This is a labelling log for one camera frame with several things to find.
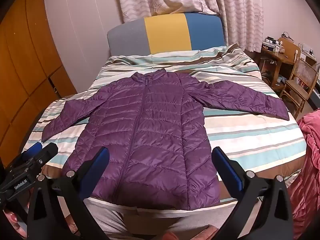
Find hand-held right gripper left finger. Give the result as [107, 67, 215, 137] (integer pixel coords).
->
[26, 146, 110, 240]

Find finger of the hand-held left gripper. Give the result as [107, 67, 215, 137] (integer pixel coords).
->
[22, 142, 42, 162]
[35, 142, 59, 167]

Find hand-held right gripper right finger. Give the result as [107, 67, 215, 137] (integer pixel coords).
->
[211, 146, 293, 240]

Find purple down jacket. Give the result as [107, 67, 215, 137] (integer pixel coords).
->
[41, 68, 289, 212]

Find person's left hand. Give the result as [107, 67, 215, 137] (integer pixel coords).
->
[4, 209, 30, 240]

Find striped bed duvet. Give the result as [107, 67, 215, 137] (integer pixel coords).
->
[24, 42, 307, 220]

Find person's legs in grey pants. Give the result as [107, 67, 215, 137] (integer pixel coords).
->
[84, 197, 242, 240]

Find pink blanket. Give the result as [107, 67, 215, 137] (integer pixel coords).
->
[287, 109, 320, 240]

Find wooden wardrobe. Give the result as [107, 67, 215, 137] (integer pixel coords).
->
[0, 0, 78, 157]

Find wooden cane chair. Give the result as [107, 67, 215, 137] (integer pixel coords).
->
[279, 57, 319, 120]

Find round patterned tin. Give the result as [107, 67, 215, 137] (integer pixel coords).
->
[262, 42, 277, 53]

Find wooden bedside table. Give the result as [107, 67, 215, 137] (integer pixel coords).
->
[260, 37, 303, 92]

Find grey yellow blue headboard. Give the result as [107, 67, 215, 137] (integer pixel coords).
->
[107, 12, 225, 57]

